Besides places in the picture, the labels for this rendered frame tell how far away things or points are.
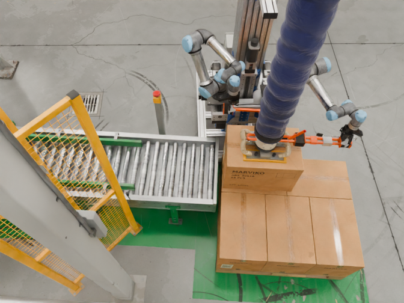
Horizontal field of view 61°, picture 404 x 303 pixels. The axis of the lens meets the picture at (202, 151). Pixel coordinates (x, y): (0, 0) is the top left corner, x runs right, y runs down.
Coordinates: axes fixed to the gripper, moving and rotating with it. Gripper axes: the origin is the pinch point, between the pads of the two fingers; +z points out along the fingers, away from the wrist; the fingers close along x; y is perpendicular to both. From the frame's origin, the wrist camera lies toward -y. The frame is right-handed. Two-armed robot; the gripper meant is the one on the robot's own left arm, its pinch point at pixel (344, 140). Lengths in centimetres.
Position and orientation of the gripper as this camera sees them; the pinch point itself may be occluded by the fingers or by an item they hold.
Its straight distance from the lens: 285.8
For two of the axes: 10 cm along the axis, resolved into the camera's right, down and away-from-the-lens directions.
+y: -10.0, -0.6, 0.0
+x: -0.5, 8.6, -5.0
